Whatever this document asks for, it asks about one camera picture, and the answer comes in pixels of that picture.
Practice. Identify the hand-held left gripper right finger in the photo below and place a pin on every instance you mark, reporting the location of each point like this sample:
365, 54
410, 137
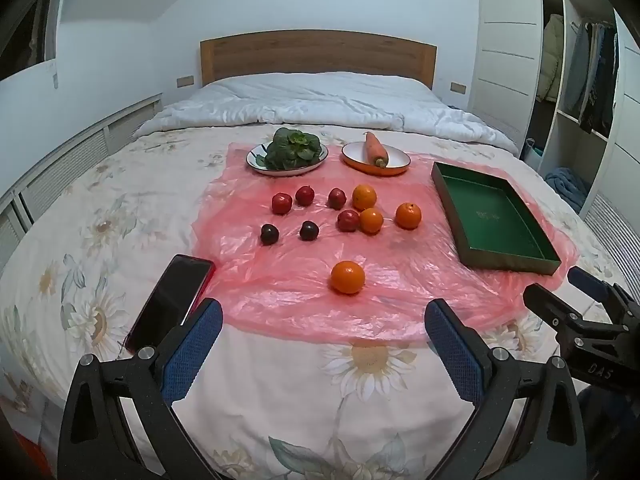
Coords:
452, 350

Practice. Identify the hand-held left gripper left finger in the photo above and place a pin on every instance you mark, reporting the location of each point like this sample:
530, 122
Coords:
195, 345

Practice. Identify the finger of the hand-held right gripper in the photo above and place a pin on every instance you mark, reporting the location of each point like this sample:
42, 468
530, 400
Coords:
590, 350
590, 282

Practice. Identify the green tray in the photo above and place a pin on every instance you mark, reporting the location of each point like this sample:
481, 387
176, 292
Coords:
492, 215

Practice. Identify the orange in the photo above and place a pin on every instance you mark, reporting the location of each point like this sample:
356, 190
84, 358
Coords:
371, 221
364, 197
347, 277
408, 216

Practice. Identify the dark purple plum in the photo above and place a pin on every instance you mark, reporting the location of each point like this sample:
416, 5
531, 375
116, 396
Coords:
309, 231
269, 234

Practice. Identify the red plum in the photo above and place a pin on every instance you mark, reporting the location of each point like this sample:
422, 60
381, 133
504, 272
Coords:
282, 203
304, 196
348, 221
337, 198

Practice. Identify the smartphone with red case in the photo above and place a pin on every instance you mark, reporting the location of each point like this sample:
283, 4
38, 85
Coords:
170, 300

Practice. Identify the white floor vent grille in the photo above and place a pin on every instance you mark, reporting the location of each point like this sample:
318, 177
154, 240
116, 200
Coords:
612, 225

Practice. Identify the blue blanket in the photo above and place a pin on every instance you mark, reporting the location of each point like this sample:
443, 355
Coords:
567, 187

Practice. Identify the pink plastic sheet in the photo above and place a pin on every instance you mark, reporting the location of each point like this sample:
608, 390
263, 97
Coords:
280, 270

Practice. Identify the small bag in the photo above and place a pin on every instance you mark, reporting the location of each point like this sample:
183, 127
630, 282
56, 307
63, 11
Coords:
534, 155

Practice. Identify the white plate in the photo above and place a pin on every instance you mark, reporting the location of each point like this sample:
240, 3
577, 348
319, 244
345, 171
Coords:
255, 162

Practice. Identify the orange dish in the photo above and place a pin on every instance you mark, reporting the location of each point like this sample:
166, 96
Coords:
395, 162

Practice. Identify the hanging dark clothes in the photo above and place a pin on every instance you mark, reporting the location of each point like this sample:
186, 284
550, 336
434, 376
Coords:
595, 75

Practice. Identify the carrot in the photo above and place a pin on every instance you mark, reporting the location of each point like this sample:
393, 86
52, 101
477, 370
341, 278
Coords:
375, 150

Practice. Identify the white louvered radiator cover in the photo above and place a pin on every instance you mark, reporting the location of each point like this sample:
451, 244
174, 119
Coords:
65, 160

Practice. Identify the beige jacket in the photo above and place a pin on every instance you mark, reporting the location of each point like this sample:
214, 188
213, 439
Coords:
550, 55

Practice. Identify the white wardrobe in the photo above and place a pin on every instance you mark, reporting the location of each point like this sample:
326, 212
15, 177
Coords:
507, 35

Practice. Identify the white duvet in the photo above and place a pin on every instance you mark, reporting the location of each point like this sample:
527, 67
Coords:
320, 100

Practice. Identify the wooden headboard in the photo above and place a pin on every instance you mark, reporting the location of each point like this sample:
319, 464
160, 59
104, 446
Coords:
310, 55

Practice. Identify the wall socket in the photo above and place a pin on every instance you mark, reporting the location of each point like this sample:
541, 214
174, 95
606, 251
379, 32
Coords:
185, 81
458, 88

